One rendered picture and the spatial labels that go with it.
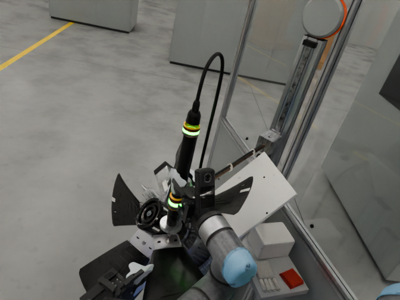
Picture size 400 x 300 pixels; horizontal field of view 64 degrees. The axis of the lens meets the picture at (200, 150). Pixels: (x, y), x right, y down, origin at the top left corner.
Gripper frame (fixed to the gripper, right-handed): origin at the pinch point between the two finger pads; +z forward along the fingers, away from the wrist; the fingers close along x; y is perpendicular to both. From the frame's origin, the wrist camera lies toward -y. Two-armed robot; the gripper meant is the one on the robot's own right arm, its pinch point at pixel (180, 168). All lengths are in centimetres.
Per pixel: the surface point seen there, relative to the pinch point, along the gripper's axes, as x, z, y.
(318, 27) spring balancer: 62, 27, -37
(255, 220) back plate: 32.0, -5.5, 23.9
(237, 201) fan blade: 14.2, -11.7, 5.0
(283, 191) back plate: 41.3, -4.4, 13.0
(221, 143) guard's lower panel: 90, 100, 65
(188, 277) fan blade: 0.5, -16.9, 27.3
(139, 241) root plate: -6.0, 6.1, 36.0
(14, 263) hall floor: -50, 100, 149
